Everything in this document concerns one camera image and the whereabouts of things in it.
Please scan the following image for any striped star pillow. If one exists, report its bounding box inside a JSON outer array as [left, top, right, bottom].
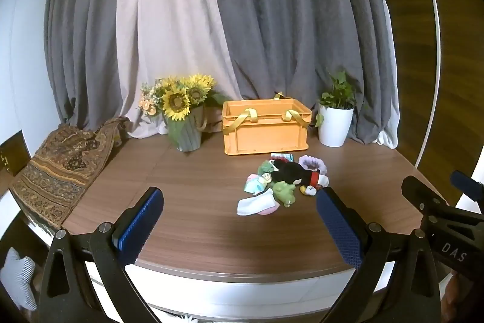
[[0, 246, 38, 312]]

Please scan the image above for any grey curtain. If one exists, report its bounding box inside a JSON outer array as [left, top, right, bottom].
[[44, 0, 142, 129], [206, 0, 401, 150]]

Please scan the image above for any green frog plush toy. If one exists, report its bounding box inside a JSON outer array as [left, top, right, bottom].
[[272, 181, 299, 208]]

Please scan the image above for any white ribbed plant pot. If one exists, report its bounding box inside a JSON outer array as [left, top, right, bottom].
[[318, 103, 355, 148]]

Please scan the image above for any black mouse plush toy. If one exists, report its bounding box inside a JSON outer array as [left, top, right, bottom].
[[270, 158, 331, 197]]

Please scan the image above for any pale pink curtain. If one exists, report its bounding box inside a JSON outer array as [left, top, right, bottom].
[[115, 0, 243, 139]]

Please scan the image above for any white curved pole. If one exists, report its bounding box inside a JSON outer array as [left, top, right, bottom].
[[409, 0, 444, 169]]

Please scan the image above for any white sock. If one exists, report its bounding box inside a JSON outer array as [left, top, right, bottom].
[[237, 189, 275, 216]]

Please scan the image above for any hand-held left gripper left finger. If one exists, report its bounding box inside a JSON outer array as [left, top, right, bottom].
[[40, 187, 165, 323]]

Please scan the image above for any brown patterned cloth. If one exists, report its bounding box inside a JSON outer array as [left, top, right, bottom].
[[9, 117, 130, 230]]

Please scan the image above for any green potted plant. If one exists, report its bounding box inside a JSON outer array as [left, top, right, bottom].
[[315, 70, 364, 127]]

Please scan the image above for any sunflower bouquet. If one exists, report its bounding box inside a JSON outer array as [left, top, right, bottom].
[[140, 73, 232, 147]]

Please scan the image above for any grey ribbed vase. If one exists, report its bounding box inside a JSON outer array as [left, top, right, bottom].
[[162, 105, 207, 153]]

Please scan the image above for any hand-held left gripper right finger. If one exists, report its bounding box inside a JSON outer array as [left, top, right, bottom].
[[316, 187, 441, 323]]

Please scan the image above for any purple fluffy scrunchie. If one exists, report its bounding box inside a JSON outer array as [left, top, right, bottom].
[[298, 154, 329, 177]]

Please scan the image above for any pink sock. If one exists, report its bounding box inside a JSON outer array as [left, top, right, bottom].
[[257, 202, 281, 216]]

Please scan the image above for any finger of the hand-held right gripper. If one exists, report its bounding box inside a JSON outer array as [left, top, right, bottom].
[[401, 175, 450, 218], [450, 170, 484, 212]]

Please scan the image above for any orange plastic crate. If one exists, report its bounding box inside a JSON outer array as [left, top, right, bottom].
[[221, 92, 314, 156]]

